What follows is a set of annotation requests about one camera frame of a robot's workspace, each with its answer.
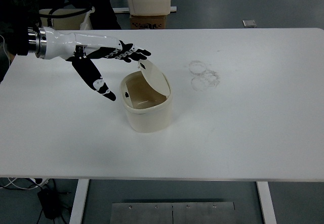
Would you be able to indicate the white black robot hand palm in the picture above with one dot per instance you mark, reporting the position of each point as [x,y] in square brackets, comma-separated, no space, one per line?
[51,43]

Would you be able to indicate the black white robot middle finger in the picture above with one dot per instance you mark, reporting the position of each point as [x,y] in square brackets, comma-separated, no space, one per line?
[136,53]

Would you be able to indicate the black white robot ring finger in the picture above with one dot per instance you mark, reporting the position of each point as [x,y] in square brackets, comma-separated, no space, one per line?
[129,47]

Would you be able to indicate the black white robot index finger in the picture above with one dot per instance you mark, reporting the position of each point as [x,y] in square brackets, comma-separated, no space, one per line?
[128,58]

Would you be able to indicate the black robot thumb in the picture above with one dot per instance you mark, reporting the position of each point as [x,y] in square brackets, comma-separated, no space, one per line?
[91,76]

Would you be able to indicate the black white robot little finger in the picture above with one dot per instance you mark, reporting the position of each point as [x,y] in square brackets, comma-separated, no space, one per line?
[124,45]

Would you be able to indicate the cream trash can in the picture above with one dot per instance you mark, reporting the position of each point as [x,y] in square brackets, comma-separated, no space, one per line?
[147,98]

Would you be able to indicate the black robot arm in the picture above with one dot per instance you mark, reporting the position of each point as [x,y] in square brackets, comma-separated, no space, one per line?
[22,31]

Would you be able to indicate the beige plastic bin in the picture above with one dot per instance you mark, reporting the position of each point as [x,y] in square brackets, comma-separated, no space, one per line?
[66,19]

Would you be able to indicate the cardboard box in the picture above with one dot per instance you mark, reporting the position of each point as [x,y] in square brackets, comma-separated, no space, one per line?
[148,22]

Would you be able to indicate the small grey floor plate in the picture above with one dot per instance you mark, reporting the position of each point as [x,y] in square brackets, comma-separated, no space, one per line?
[249,24]

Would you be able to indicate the left white table leg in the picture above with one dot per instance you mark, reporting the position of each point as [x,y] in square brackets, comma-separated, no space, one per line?
[79,201]

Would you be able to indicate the white table leg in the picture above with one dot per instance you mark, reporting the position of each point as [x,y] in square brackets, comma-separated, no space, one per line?
[79,201]
[266,203]

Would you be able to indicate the black power adapter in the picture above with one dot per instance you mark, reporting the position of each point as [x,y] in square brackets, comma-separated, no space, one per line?
[50,203]

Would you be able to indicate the metal floor plate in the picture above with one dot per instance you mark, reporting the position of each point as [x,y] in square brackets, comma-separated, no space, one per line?
[174,212]

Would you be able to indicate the right white table leg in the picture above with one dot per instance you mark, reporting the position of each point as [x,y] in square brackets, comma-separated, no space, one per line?
[266,203]

